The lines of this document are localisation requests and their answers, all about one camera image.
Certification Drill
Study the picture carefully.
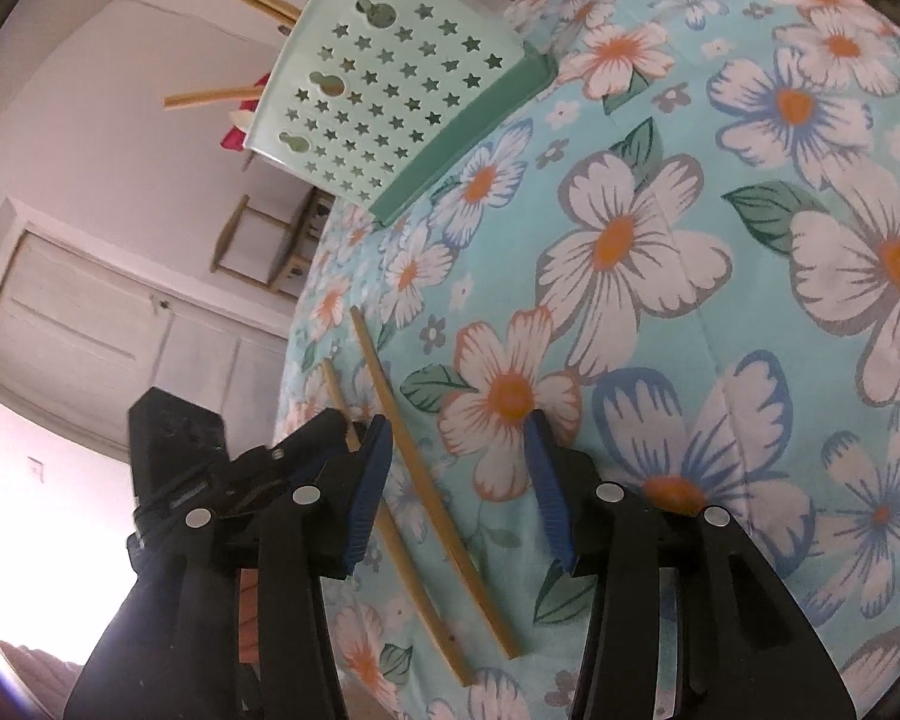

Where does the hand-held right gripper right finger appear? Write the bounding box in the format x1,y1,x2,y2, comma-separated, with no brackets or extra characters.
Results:
524,410,854,720

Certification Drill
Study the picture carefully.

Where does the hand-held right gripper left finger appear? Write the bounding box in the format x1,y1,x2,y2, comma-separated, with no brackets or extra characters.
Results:
64,413,394,720

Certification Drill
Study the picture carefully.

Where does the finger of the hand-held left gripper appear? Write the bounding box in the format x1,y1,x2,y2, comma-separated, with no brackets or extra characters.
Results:
269,410,358,489

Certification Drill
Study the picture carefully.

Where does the green plastic utensil basket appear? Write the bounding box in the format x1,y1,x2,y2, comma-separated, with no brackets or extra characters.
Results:
241,0,558,229

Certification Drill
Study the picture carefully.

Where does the white panel door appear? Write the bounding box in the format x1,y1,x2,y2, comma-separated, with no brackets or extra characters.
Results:
0,197,295,460

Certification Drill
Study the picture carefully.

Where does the wooden stool with dark seat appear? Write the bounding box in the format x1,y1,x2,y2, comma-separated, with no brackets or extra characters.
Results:
208,190,332,295

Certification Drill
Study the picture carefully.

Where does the brown blanket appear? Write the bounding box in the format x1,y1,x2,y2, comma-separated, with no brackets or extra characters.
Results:
0,639,85,720

